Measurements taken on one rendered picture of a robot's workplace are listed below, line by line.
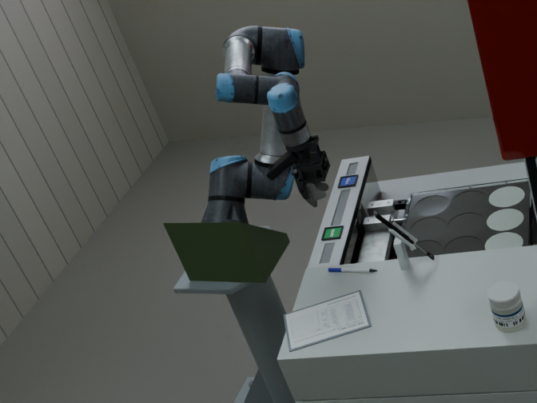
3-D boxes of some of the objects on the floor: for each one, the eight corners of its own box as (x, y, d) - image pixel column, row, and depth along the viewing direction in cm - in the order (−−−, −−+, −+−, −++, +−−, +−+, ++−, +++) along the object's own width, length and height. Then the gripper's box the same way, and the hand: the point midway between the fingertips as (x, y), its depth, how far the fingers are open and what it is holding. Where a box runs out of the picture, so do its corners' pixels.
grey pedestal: (201, 467, 335) (113, 300, 293) (248, 379, 366) (174, 217, 325) (327, 483, 310) (249, 304, 268) (365, 388, 341) (301, 213, 300)
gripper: (312, 146, 232) (335, 213, 243) (319, 128, 239) (340, 193, 250) (280, 151, 235) (304, 217, 246) (288, 133, 242) (312, 197, 253)
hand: (312, 202), depth 248 cm, fingers closed
